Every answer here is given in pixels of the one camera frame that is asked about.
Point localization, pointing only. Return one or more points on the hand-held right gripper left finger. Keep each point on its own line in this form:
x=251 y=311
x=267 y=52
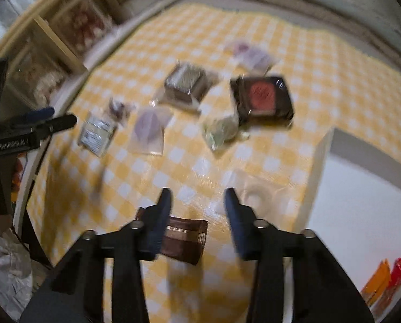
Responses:
x=160 y=223

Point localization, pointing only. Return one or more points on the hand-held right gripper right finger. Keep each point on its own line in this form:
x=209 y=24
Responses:
x=237 y=230

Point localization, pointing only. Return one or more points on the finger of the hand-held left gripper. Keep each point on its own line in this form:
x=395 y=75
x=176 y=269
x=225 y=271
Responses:
x=59 y=123
x=35 y=114

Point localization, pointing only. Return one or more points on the brown snack packet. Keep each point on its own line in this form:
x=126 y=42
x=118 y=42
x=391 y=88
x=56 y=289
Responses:
x=184 y=239

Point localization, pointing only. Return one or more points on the white labelled snack packet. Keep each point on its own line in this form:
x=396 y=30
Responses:
x=96 y=135

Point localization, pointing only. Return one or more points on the clear plastic snack packet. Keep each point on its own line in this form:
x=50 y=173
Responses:
x=257 y=195

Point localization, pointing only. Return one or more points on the purple snack packet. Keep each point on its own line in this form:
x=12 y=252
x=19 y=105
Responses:
x=257 y=59
x=149 y=129
x=237 y=46

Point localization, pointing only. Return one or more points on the green snack packet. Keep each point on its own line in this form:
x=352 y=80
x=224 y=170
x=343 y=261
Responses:
x=221 y=129

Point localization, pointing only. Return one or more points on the white box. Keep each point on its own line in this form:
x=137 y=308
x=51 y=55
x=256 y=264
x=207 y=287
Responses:
x=348 y=208

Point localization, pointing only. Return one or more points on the pale printed picture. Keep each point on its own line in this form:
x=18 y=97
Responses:
x=40 y=74

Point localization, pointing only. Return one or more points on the small dark purple candy packet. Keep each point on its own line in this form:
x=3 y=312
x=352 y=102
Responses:
x=118 y=109

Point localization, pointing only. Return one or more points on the wooden bedside shelf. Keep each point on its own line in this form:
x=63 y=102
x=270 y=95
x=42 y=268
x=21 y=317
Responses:
x=57 y=42

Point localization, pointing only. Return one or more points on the red printed picture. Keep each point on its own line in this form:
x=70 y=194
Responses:
x=82 y=18

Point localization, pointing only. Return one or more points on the grey curtain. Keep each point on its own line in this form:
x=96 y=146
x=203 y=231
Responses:
x=12 y=0

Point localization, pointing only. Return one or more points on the white plastic bag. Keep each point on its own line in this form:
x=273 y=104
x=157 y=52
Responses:
x=5 y=269

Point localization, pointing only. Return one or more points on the silver foil packet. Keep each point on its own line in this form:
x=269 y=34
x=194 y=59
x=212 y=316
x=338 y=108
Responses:
x=184 y=81

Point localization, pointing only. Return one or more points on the black packet with red circle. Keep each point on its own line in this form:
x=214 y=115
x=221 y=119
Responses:
x=261 y=95

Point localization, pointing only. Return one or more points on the orange snack packet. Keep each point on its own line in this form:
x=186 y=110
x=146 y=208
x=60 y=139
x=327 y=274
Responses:
x=377 y=281

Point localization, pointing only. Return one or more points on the yellow checkered mat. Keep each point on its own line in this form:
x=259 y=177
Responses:
x=187 y=40

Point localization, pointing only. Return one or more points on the red snack packet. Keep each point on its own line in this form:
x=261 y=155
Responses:
x=398 y=272

